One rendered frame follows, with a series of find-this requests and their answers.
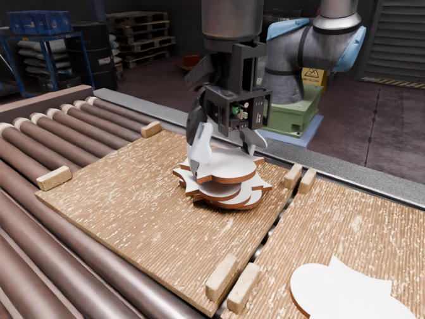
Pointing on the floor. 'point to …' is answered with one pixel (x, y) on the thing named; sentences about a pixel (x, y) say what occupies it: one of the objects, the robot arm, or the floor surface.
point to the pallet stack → (140, 36)
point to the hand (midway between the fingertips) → (221, 160)
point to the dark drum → (100, 31)
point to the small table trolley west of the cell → (44, 57)
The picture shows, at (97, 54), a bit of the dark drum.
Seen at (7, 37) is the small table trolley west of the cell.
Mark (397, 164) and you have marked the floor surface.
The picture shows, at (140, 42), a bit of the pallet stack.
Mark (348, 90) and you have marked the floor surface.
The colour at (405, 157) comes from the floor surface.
